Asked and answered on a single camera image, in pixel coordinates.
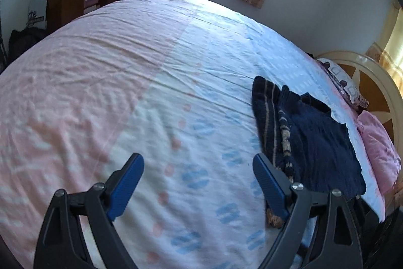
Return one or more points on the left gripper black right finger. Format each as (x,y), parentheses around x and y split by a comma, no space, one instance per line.
(274,184)

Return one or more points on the pink pillow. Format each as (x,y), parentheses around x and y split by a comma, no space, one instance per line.
(383,157)

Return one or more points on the navy striped knit sweater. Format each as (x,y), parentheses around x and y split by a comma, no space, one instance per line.
(300,138)

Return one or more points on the dark bag on floor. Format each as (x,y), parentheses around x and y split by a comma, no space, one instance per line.
(22,41)

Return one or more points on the cream and wood headboard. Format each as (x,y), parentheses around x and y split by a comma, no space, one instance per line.
(375,84)

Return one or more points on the pink and blue bed sheet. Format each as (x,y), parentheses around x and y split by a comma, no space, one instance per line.
(170,80)

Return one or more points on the yellow curtain by headboard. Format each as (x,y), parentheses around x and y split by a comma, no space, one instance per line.
(387,49)

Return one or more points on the white paper bag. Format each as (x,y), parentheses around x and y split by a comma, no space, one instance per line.
(37,14)

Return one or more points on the white patterned pillow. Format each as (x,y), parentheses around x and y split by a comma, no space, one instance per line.
(344,84)

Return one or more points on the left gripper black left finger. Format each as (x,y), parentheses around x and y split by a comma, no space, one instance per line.
(121,185)

